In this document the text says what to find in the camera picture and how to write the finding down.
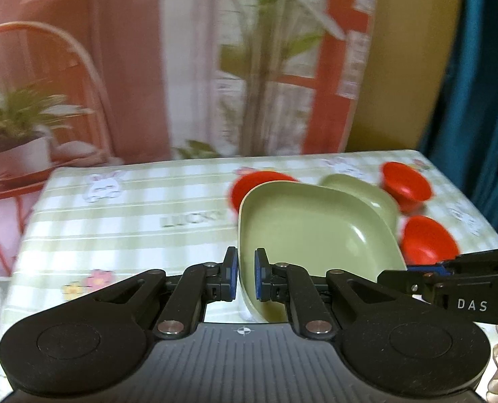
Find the green square plate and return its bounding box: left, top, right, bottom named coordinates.
left=318, top=174, right=399, bottom=236
left=238, top=181, right=406, bottom=322

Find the green plaid bunny cloth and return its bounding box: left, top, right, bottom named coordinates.
left=1, top=150, right=498, bottom=328

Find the red plastic bowl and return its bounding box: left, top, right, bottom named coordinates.
left=381, top=162, right=433, bottom=214
left=229, top=170, right=297, bottom=214
left=400, top=216, right=459, bottom=266

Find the printed room backdrop tapestry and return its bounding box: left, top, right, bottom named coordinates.
left=0, top=0, right=376, bottom=277

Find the teal curtain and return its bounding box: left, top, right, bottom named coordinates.
left=420, top=0, right=498, bottom=233

